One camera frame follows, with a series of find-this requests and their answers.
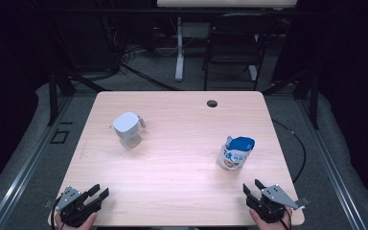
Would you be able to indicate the person's right hand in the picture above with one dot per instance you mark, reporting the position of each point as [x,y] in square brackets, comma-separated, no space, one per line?
[270,226]

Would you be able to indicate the black metal stand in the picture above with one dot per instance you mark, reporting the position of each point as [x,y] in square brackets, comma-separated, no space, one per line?
[53,96]
[314,99]

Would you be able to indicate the aluminium floor rail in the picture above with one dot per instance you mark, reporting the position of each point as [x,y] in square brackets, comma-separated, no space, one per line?
[332,172]
[28,166]

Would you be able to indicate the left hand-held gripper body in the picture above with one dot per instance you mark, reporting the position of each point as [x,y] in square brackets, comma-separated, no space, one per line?
[73,209]

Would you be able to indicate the grey tape strip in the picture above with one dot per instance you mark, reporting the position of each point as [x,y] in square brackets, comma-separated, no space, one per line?
[48,203]
[303,202]

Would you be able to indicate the black folding chair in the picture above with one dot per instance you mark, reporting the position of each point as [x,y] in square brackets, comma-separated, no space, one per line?
[236,41]

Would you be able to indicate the clear jar with white lid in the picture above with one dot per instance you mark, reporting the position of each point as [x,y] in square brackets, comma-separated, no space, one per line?
[126,124]

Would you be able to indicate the blue and white salt bag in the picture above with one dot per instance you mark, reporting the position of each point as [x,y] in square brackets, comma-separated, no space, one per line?
[236,153]

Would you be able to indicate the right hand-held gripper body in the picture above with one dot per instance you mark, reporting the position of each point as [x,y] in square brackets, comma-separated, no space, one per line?
[268,207]

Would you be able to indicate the white desk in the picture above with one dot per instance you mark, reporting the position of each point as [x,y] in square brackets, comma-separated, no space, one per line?
[179,64]

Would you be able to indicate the person's left hand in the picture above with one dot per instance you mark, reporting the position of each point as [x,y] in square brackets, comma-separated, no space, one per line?
[76,228]

